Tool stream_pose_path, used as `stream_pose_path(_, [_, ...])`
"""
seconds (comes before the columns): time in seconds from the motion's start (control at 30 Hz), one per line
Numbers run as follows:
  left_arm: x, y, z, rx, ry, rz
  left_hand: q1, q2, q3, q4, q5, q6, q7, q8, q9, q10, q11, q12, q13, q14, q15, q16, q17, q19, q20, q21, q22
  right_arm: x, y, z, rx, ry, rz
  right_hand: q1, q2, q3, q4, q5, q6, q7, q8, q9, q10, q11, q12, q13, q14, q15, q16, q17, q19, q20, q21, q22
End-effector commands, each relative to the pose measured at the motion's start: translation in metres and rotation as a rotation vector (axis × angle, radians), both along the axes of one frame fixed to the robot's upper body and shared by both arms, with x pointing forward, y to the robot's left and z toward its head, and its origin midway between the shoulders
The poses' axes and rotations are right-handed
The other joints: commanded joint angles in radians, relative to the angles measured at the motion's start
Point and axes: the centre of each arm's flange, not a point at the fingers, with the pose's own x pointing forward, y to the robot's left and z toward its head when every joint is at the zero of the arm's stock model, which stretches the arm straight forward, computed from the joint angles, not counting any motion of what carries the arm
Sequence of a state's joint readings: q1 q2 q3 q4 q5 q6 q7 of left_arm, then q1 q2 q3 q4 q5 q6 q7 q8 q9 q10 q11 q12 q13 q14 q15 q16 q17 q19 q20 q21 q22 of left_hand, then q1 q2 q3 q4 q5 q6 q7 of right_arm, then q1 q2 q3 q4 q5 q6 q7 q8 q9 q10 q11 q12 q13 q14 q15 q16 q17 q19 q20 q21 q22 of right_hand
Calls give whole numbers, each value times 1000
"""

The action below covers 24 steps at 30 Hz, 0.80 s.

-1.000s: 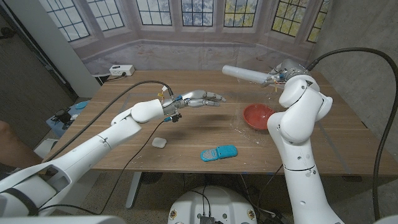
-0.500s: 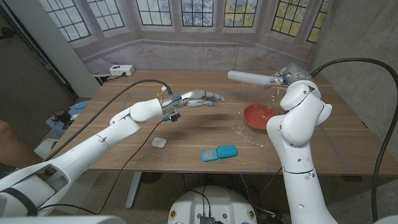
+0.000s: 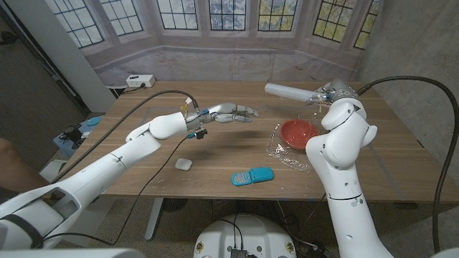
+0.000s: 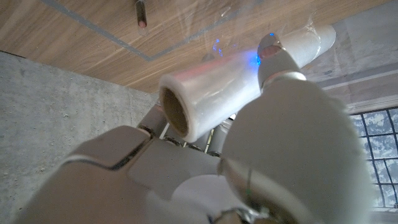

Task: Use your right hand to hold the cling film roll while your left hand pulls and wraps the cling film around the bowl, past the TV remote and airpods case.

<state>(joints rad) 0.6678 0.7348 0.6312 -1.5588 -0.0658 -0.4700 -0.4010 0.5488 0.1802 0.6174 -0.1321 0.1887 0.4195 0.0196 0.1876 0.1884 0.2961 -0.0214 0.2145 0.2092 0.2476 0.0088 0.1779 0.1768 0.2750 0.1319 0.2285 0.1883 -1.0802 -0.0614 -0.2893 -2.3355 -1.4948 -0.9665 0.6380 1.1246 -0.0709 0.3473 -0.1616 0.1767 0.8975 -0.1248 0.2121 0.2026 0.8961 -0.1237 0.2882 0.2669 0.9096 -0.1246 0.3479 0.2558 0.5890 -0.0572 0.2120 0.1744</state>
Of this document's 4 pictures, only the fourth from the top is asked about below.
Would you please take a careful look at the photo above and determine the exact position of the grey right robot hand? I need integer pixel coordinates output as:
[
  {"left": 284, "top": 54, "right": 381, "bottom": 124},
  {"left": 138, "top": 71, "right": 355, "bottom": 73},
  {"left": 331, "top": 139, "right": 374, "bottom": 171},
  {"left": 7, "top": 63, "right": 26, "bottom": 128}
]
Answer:
[{"left": 12, "top": 32, "right": 374, "bottom": 224}]

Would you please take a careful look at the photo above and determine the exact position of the printed window backdrop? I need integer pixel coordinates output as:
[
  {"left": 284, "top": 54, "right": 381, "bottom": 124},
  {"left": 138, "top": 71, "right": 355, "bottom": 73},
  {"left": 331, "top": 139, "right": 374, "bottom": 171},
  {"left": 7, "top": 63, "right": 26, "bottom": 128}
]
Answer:
[{"left": 301, "top": 0, "right": 398, "bottom": 224}]

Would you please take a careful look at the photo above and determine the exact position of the cling film roll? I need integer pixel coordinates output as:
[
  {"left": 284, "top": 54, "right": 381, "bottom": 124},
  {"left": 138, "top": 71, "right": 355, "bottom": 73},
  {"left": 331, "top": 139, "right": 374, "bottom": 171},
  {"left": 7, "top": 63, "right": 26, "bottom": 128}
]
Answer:
[{"left": 158, "top": 24, "right": 337, "bottom": 143}]

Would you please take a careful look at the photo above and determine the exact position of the clear cling film sheet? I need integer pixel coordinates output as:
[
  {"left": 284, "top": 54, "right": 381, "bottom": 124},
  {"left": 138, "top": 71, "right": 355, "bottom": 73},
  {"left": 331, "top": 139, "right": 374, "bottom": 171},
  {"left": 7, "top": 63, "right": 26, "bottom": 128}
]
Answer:
[{"left": 174, "top": 0, "right": 336, "bottom": 63}]

